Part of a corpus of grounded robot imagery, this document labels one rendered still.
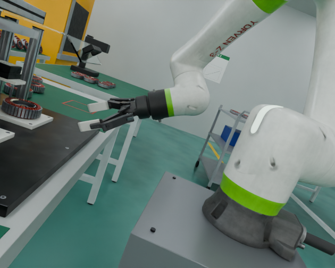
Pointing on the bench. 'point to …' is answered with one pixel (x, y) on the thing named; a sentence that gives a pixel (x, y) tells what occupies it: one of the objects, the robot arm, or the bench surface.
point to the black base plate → (30, 157)
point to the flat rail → (5, 25)
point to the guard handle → (92, 50)
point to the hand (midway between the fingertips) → (87, 116)
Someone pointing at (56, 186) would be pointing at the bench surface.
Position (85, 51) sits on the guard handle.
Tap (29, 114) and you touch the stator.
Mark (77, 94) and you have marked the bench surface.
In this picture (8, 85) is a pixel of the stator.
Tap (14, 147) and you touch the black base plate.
